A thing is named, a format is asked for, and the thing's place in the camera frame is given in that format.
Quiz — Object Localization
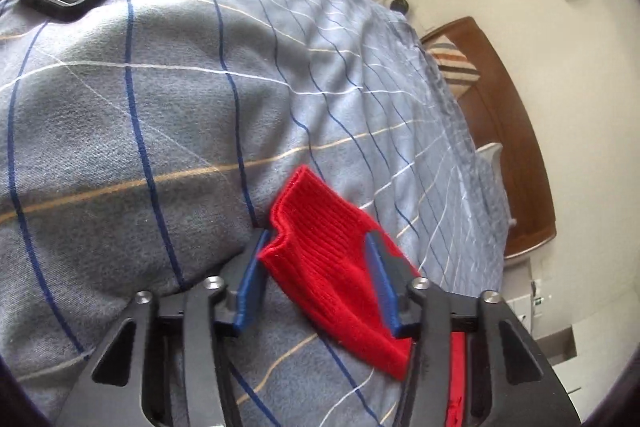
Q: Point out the blue checked duvet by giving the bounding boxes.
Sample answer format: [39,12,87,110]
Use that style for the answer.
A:
[0,0,511,427]

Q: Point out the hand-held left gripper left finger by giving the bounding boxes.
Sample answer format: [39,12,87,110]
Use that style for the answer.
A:
[55,229,273,427]

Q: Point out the striped cushion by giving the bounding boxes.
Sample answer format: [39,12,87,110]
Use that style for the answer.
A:
[427,42,482,100]

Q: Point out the wooden headboard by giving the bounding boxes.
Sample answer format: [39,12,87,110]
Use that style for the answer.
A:
[420,17,557,260]

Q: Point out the red sweater with white print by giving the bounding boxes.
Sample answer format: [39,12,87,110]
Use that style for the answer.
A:
[256,165,468,427]

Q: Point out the white desk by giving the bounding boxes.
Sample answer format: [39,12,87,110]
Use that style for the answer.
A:
[507,277,586,408]

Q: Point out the grey pillow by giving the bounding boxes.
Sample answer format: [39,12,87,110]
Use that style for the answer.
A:
[475,142,516,228]

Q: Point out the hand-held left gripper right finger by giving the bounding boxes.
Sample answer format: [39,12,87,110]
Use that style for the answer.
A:
[364,231,583,427]

